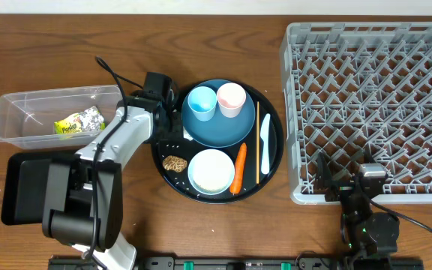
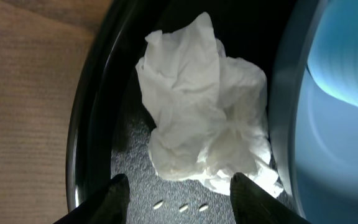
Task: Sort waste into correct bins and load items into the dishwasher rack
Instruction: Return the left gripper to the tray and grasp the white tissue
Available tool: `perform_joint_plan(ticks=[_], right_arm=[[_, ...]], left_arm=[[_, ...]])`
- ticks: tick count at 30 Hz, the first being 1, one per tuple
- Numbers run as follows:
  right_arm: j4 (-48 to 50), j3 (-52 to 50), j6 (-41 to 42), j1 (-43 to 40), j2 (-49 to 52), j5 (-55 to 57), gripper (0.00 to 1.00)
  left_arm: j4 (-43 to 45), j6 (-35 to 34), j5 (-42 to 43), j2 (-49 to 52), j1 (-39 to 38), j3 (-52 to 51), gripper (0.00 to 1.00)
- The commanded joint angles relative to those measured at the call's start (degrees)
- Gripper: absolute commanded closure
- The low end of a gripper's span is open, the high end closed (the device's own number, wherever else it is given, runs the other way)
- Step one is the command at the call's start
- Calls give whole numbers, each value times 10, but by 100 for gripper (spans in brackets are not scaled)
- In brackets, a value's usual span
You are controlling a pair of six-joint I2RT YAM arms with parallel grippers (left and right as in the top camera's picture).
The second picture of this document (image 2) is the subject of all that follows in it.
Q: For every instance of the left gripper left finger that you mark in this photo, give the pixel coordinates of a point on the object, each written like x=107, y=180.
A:
x=109, y=205

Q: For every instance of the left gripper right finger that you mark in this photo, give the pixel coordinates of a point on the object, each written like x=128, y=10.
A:
x=253, y=205

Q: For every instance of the white tissue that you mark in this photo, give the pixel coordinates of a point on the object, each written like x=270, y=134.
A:
x=209, y=110

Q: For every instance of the dark blue plate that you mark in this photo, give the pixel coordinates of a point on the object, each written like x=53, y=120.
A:
x=314, y=136

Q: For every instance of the light blue cup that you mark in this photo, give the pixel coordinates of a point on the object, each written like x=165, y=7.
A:
x=333, y=58

